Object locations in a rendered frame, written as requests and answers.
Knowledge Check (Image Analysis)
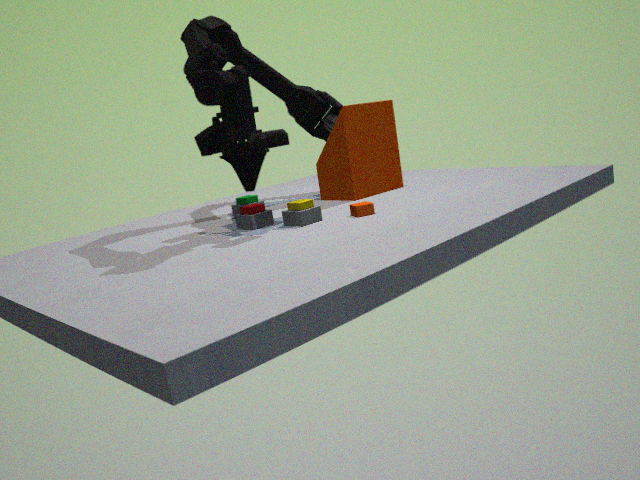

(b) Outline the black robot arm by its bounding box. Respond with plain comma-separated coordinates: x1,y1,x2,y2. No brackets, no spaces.
180,16,343,154

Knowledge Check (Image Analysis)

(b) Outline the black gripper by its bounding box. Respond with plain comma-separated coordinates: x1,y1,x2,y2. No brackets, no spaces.
201,102,289,191

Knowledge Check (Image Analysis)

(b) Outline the yellow button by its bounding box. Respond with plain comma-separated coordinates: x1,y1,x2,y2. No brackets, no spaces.
282,199,322,227

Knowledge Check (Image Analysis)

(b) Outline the green button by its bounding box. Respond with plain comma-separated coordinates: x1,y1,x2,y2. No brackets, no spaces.
232,195,264,218

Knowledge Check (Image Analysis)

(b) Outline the red button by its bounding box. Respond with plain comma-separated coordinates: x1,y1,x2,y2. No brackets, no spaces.
235,204,274,230

